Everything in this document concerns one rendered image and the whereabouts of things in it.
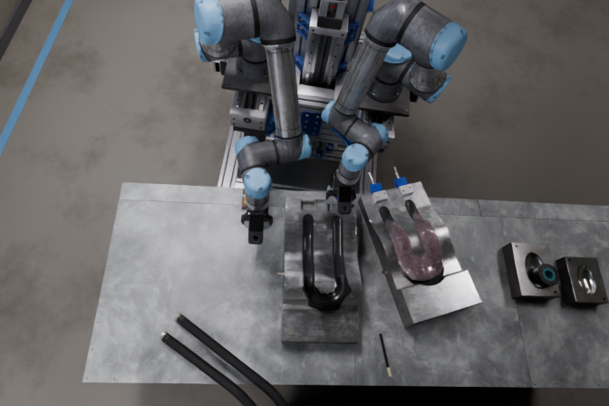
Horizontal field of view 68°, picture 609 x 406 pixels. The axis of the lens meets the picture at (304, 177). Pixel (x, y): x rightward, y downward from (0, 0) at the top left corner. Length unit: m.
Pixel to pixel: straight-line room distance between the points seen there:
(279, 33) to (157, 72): 2.00
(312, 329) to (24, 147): 2.09
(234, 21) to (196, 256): 0.88
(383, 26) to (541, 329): 1.25
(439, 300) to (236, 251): 0.73
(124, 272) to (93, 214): 1.05
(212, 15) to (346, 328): 1.06
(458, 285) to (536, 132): 1.90
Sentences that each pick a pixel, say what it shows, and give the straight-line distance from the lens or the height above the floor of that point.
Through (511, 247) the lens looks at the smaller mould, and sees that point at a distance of 1.89.
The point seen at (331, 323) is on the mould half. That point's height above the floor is 0.86.
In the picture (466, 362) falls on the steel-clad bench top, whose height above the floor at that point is 0.80.
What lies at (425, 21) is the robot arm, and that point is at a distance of 1.21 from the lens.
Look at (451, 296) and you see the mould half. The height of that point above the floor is 0.91.
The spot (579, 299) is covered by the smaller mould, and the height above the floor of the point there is 0.86.
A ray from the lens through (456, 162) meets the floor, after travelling 3.01.
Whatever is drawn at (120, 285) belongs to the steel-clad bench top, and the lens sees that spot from 1.73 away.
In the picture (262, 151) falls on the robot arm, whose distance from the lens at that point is 1.30.
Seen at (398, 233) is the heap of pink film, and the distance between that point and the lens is 1.68.
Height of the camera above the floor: 2.42
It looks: 64 degrees down
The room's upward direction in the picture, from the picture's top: 13 degrees clockwise
